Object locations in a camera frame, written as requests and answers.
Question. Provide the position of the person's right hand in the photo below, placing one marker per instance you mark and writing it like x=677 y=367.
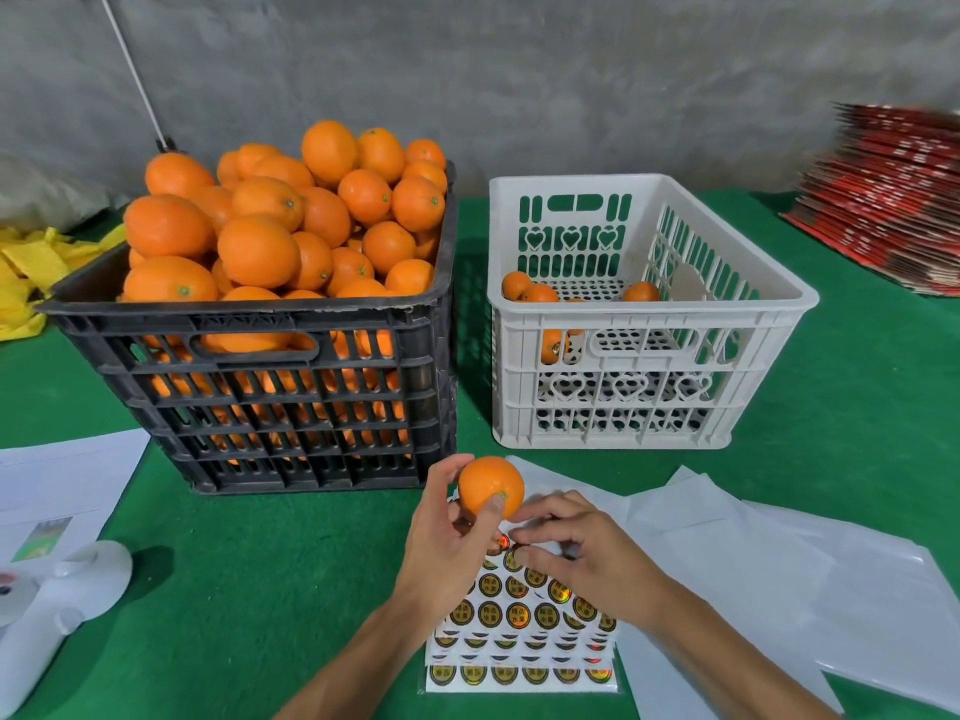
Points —
x=593 y=555

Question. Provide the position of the person's left hand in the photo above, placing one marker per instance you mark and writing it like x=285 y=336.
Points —
x=435 y=562

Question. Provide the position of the black plastic crate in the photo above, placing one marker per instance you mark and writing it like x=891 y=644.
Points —
x=390 y=312

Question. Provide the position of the pile of oranges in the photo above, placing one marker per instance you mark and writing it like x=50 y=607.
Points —
x=258 y=250

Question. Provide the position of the white plastic crate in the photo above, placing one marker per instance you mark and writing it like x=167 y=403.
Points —
x=578 y=183

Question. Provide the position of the person's right forearm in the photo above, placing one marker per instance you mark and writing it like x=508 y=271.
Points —
x=735 y=660

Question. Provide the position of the white backing sheet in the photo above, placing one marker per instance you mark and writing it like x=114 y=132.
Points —
x=900 y=607
x=720 y=547

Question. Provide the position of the green felt table cover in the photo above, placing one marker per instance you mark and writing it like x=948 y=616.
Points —
x=855 y=427

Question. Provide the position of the white handheld controller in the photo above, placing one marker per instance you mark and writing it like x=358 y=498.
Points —
x=68 y=592

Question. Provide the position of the white printed paper sheet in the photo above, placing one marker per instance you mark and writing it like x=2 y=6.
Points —
x=68 y=472

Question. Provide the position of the stack of red cardboard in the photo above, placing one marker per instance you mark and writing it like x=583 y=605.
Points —
x=885 y=195

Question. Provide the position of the pile of yellow bags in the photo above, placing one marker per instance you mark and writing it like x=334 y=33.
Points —
x=38 y=270

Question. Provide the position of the beige woven sack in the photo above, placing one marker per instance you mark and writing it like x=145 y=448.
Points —
x=53 y=195

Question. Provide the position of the white pole with black base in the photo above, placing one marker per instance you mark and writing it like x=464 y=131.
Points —
x=135 y=67

